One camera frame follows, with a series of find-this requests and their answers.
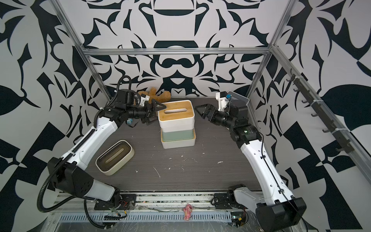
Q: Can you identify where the white bamboo tissue box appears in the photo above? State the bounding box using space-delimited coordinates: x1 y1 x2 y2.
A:
159 118 195 132
161 132 196 149
158 100 195 121

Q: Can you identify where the grey lid white tissue box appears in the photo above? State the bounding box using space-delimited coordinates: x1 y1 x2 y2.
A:
228 91 250 107

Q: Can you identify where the green tissue box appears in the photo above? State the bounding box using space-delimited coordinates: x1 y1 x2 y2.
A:
161 129 195 142

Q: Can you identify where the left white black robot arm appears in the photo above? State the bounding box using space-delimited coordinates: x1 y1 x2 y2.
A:
37 77 166 213

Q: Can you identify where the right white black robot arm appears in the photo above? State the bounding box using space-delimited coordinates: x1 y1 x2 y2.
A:
194 104 307 232

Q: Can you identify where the cream dark-lid tissue box left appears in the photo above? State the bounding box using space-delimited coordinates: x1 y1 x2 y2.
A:
95 140 135 176

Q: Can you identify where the brown teddy bear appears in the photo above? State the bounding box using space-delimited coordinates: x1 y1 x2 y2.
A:
138 87 172 103

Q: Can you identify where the pink toy figure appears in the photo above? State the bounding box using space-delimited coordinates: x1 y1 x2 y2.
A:
183 204 193 221

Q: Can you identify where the small green circuit board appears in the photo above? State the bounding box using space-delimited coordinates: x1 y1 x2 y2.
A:
229 212 247 227

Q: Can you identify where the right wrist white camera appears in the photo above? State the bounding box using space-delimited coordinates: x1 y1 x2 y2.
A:
215 91 231 112

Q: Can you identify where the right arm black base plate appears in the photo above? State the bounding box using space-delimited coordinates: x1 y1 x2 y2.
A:
210 193 242 209

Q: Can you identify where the aluminium frame rail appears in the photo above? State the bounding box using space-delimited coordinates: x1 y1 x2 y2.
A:
83 47 269 56

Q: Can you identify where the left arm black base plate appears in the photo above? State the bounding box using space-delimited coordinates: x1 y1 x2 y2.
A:
94 193 137 211

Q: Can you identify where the grey wall hook rail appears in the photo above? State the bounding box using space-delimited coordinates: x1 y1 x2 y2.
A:
288 74 355 154

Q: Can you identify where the grey slotted cable duct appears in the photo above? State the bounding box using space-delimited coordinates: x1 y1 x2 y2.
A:
59 211 232 223

